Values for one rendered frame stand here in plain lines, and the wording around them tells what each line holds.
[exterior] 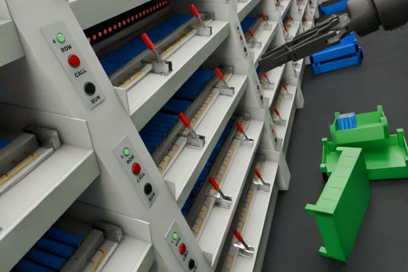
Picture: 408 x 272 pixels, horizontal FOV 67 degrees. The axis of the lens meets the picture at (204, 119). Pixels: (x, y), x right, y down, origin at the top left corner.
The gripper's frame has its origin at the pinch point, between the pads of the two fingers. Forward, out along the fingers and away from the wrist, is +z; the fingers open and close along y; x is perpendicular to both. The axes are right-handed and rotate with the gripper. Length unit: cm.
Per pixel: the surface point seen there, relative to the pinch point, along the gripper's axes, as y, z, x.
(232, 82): 22.5, 23.3, -7.1
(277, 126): 55, 32, -44
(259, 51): 54, 21, -9
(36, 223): -51, 18, 8
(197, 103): 2.1, 25.7, -2.5
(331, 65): 148, 15, -60
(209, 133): -7.0, 21.7, -8.1
